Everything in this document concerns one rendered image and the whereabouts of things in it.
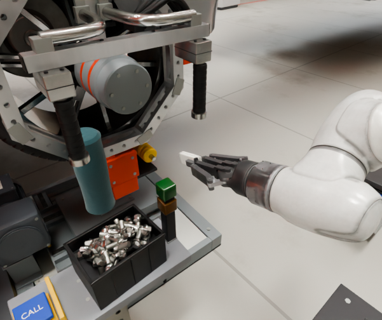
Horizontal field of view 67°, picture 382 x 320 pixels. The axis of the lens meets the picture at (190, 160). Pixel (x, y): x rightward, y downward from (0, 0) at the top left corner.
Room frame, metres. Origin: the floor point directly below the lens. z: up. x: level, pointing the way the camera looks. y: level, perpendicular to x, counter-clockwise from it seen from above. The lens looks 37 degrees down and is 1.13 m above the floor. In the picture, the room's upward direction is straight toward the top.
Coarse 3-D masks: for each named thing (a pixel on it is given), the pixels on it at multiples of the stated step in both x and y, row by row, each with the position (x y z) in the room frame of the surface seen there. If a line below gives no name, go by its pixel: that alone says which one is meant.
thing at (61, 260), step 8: (48, 208) 0.93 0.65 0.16; (56, 208) 0.94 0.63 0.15; (48, 216) 0.87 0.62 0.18; (56, 216) 0.87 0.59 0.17; (152, 216) 0.90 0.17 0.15; (160, 216) 0.88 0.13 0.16; (48, 224) 0.83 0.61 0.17; (56, 224) 0.85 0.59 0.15; (64, 224) 0.85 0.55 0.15; (56, 232) 0.80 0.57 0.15; (64, 232) 0.80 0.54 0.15; (56, 240) 0.76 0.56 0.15; (64, 240) 0.76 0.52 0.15; (48, 248) 0.72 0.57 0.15; (56, 248) 0.71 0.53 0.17; (64, 248) 0.70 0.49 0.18; (56, 256) 0.67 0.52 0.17; (64, 256) 0.67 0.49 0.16; (56, 264) 0.65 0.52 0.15; (64, 264) 0.65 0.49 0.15
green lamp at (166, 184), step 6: (162, 180) 0.55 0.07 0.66; (168, 180) 0.55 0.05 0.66; (156, 186) 0.53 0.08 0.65; (162, 186) 0.53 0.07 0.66; (168, 186) 0.53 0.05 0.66; (174, 186) 0.53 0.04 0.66; (156, 192) 0.54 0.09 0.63; (162, 192) 0.51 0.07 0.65; (168, 192) 0.52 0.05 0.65; (174, 192) 0.53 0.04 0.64; (162, 198) 0.52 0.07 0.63; (168, 198) 0.52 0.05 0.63
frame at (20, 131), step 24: (0, 0) 0.66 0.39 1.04; (24, 0) 0.69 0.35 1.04; (0, 24) 0.65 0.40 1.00; (168, 48) 0.96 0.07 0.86; (0, 72) 0.63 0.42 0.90; (168, 72) 0.96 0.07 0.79; (0, 96) 0.62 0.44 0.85; (168, 96) 0.91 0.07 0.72; (144, 120) 0.89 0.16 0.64; (24, 144) 0.63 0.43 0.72; (48, 144) 0.70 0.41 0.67; (120, 144) 0.78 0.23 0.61
